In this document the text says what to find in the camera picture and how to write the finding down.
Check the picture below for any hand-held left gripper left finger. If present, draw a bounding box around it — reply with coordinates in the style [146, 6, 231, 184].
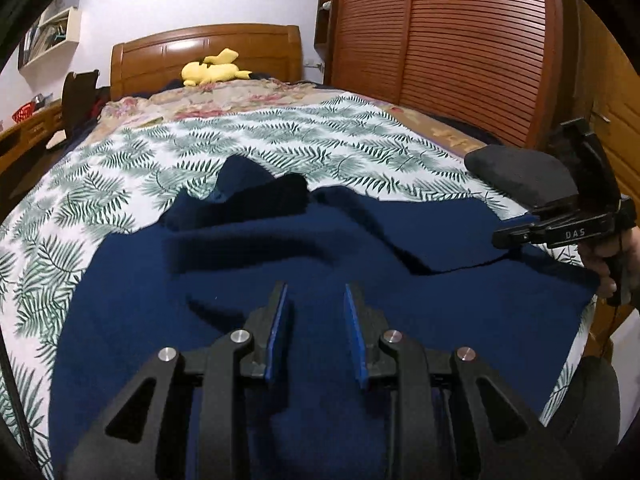
[62, 282, 290, 480]

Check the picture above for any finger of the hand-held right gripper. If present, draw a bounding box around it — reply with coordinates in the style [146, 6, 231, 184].
[492, 215, 551, 251]

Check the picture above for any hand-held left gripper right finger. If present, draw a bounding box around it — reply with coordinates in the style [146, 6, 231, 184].
[344, 284, 581, 480]

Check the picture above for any navy blue suit jacket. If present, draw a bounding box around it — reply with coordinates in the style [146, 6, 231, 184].
[47, 155, 601, 480]

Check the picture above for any person's right hand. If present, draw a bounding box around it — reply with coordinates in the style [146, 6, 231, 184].
[582, 227, 640, 311]

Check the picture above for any dark grey padded object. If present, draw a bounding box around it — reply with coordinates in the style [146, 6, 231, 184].
[464, 145, 581, 211]

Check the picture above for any wooden door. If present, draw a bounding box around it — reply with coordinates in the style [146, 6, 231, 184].
[575, 0, 640, 361]

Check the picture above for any brown patterned bedspread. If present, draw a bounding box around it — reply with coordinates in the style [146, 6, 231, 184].
[400, 105, 488, 156]

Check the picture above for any wooden louvered wardrobe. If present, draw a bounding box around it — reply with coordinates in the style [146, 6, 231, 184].
[330, 0, 581, 161]

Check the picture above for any green leaf print bedsheet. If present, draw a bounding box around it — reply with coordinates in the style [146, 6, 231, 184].
[0, 92, 601, 480]

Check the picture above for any floral blanket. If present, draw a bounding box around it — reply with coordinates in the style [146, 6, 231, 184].
[97, 80, 351, 122]

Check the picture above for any yellow plush toy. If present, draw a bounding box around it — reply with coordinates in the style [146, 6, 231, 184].
[181, 48, 252, 87]

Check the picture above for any wooden open shelf unit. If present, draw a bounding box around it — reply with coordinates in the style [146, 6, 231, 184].
[314, 0, 334, 53]

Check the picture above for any wooden bed headboard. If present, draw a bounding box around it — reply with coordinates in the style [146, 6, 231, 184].
[110, 24, 303, 101]

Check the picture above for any dark wooden chair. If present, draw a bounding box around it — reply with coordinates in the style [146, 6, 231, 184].
[61, 71, 100, 133]

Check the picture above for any wooden desk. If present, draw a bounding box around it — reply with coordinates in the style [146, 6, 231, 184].
[0, 102, 66, 201]

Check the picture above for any row of books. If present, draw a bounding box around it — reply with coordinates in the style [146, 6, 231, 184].
[22, 12, 68, 61]

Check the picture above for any white wall shelf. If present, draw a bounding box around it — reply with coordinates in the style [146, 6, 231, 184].
[17, 0, 83, 71]

